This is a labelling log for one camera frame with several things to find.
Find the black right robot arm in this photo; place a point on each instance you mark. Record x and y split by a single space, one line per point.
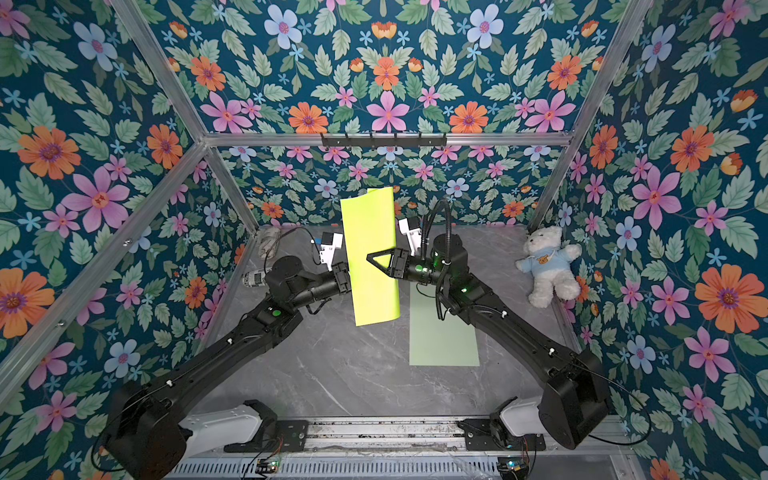
575 396

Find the left small circuit board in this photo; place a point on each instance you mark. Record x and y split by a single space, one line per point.
266 467

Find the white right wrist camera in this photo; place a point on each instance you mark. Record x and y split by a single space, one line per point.
411 228

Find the white teddy bear blue shirt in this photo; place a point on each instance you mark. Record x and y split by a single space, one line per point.
549 263

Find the black hook rail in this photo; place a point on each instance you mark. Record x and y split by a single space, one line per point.
371 140

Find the right small circuit board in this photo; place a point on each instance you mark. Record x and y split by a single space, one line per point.
512 468

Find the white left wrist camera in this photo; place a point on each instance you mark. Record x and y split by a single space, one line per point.
328 244

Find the small circuit board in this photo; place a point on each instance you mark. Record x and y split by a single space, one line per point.
512 468
266 467

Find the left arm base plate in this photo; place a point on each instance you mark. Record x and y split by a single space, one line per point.
289 435

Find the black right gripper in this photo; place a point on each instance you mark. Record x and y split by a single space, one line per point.
400 264

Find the bright lime green paper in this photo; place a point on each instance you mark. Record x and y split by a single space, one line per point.
369 234

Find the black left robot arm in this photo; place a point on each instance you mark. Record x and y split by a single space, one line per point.
149 430

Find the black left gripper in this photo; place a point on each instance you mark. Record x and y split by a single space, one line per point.
341 283

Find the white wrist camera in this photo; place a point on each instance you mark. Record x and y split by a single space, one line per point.
328 244
411 228

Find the pale green paper sheet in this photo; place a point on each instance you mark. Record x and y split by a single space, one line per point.
434 342

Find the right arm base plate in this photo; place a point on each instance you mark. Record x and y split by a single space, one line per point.
485 434

